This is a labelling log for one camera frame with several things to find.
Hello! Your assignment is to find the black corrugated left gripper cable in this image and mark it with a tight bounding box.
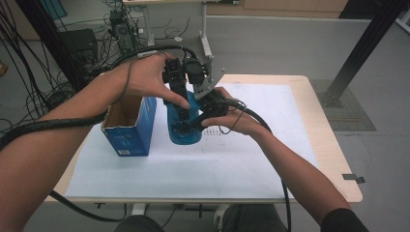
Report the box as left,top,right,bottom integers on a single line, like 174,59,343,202
0,43,197,223

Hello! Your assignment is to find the white table mat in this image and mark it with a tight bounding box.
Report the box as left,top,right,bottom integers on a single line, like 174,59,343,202
64,81,320,199

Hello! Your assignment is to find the white-legged desk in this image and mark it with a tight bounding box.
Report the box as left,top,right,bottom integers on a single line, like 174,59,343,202
122,0,241,66

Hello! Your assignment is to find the light wooden table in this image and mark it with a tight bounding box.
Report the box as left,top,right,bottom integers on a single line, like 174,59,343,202
44,73,364,205

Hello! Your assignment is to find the black computer tower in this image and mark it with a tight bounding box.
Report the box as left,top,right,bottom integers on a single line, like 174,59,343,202
109,9,139,56

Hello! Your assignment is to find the black corrugated right gripper cable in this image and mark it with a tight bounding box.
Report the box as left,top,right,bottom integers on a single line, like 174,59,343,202
221,98,293,232

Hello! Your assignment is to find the person's right leg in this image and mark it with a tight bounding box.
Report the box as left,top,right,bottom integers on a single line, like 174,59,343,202
221,203,288,232

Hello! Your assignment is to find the black metal stand pole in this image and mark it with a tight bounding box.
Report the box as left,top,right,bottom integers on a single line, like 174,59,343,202
14,0,93,95

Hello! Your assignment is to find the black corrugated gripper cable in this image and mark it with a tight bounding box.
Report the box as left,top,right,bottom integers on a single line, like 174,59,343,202
0,43,197,223
221,98,293,232

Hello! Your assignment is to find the person's left hand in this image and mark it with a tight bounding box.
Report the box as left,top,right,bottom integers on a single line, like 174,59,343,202
119,52,191,110

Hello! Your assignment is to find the white shoe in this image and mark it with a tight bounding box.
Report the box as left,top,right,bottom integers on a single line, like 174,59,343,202
213,203,230,232

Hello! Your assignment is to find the blue plastic bottle white cap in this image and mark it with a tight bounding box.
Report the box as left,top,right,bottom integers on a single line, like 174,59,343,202
165,90,204,146

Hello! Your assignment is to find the black sleeve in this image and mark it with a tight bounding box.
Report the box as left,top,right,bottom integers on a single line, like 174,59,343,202
318,207,371,232

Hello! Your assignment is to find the thin grey wire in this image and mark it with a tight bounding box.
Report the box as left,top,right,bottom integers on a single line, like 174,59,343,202
119,49,161,104

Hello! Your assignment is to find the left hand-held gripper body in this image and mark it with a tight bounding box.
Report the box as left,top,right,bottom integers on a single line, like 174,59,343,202
161,57,208,86

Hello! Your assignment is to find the wooden cabinet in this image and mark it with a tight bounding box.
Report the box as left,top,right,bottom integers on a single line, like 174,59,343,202
206,0,350,19

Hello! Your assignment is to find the person's leg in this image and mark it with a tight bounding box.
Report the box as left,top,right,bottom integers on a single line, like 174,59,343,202
112,214,167,232
221,203,288,232

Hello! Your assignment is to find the white table leg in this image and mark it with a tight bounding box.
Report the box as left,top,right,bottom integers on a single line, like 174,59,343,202
131,202,147,217

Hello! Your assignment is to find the teal board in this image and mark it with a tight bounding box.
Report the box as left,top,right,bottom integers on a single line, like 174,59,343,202
40,0,69,20

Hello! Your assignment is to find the bundle of black floor cables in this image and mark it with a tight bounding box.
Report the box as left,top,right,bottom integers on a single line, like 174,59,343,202
0,0,194,136

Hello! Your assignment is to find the person's right hand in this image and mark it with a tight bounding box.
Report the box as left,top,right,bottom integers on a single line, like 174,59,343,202
199,86,269,138

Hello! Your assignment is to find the black metal stand with base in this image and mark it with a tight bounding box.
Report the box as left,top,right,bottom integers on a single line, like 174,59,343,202
317,0,410,109

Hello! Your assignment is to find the person's left leg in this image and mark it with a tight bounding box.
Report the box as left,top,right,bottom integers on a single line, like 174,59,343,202
112,214,167,232

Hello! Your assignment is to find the blue cardboard carton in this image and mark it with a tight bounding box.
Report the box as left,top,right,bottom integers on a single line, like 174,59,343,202
101,95,158,158

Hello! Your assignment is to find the grey table clip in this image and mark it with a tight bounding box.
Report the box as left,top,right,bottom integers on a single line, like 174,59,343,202
341,173,366,185

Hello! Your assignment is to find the black box case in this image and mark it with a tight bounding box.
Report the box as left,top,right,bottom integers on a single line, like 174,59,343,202
59,28,100,66

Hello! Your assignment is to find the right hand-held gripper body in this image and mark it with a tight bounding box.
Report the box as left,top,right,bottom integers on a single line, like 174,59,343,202
192,56,231,119

